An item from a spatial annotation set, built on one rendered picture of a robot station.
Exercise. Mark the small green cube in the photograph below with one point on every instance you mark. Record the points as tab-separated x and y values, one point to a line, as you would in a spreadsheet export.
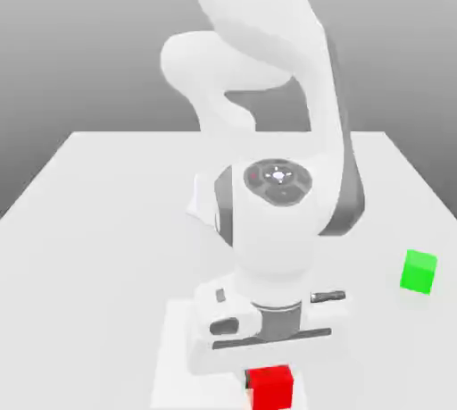
418	272

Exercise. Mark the small red cube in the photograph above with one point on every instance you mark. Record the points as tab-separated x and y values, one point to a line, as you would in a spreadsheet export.
273	386

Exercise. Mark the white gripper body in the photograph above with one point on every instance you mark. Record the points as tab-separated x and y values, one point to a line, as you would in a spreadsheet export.
271	354

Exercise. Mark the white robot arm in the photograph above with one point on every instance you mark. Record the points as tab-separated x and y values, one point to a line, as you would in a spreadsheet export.
271	238

